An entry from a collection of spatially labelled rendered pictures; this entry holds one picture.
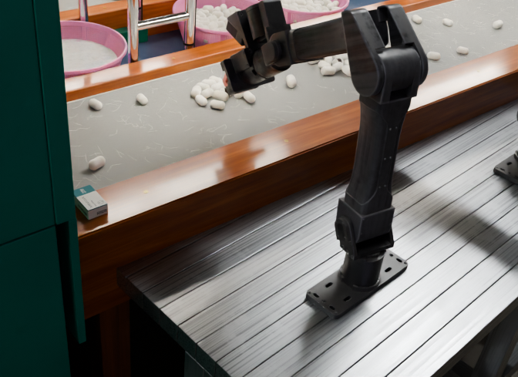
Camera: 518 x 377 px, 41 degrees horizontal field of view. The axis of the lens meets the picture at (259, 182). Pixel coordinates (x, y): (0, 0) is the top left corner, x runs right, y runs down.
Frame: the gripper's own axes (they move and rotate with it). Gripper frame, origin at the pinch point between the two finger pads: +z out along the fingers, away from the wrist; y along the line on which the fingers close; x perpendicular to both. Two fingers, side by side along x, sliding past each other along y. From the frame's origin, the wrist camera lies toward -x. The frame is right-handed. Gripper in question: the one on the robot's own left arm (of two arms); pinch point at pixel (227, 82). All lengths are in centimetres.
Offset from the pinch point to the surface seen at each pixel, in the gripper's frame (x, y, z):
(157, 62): -10.4, 2.5, 20.7
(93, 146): 4.1, 28.5, 7.0
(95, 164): 7.8, 32.0, 0.2
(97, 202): 14.1, 38.3, -12.0
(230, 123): 8.1, 1.0, 2.3
